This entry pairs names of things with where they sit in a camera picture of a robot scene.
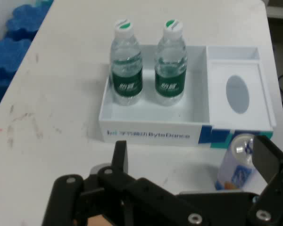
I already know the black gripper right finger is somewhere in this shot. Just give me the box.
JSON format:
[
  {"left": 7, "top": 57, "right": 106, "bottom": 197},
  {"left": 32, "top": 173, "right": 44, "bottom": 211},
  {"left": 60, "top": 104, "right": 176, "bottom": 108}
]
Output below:
[{"left": 247, "top": 135, "right": 283, "bottom": 226}]

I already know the blue foam mat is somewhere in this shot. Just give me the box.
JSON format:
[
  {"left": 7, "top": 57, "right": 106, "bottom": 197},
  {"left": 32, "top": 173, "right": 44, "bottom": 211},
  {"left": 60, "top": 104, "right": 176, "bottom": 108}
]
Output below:
[
  {"left": 6, "top": 3, "right": 55, "bottom": 41},
  {"left": 0, "top": 38, "right": 34, "bottom": 110}
]

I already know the blue and white drink can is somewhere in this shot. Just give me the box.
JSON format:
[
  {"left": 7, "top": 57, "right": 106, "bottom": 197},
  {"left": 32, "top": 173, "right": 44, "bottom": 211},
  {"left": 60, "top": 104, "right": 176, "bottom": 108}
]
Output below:
[{"left": 214, "top": 133, "right": 260, "bottom": 191}]

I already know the green label water bottle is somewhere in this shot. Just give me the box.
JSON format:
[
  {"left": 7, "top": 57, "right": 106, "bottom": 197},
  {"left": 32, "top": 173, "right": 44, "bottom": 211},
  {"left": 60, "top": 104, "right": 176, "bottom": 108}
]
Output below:
[
  {"left": 109, "top": 18, "right": 143, "bottom": 106},
  {"left": 154, "top": 18, "right": 188, "bottom": 106}
]

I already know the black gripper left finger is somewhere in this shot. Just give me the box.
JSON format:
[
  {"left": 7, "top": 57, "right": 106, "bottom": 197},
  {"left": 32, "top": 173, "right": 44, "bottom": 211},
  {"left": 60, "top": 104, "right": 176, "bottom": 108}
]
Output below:
[{"left": 41, "top": 140, "right": 210, "bottom": 226}]

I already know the white ByteDance cardboard box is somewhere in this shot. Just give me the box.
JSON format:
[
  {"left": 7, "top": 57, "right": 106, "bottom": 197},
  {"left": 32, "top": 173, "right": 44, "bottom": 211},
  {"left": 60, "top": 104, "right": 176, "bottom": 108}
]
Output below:
[{"left": 98, "top": 44, "right": 277, "bottom": 149}]

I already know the grey object beyond table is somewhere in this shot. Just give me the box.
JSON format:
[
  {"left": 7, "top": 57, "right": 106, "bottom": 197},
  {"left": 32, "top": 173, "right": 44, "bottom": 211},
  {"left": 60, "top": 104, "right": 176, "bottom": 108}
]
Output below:
[{"left": 261, "top": 0, "right": 283, "bottom": 19}]

